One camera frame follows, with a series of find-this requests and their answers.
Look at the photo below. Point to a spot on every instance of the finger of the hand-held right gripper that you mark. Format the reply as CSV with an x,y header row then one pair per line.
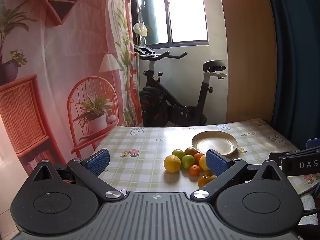
x,y
280,154

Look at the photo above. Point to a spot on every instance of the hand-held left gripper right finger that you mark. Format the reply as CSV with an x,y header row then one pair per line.
x,y
217,163

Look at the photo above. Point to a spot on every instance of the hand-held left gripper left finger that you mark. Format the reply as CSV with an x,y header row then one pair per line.
x,y
98,162

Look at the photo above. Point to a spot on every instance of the yellow lemon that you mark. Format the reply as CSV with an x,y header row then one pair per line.
x,y
202,162
172,163

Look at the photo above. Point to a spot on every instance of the cream round plate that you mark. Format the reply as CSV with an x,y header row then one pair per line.
x,y
215,142

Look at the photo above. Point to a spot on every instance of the small mandarin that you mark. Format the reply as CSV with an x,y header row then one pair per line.
x,y
194,170

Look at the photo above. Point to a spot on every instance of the green apple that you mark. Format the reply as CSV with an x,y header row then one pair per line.
x,y
188,161
178,153

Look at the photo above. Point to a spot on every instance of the green-tinged orange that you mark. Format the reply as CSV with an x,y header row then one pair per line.
x,y
190,151

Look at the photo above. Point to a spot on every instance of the white fluffy rug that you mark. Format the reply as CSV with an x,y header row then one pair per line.
x,y
308,206

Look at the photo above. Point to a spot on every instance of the plaid bunny tablecloth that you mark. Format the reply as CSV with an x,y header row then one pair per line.
x,y
140,155

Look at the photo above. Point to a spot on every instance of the black exercise bike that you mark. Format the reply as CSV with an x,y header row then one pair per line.
x,y
172,105

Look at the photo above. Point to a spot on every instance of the dark blue curtain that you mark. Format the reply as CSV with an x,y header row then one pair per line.
x,y
297,55

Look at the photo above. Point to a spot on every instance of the wooden cabinet panel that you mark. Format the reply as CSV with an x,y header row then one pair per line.
x,y
247,50

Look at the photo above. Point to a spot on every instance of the stand with white cover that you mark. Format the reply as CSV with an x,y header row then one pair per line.
x,y
140,28

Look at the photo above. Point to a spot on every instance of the window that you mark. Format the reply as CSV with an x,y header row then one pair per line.
x,y
185,12

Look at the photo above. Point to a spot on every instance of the pink printed wall backdrop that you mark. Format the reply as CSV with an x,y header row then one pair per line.
x,y
62,67

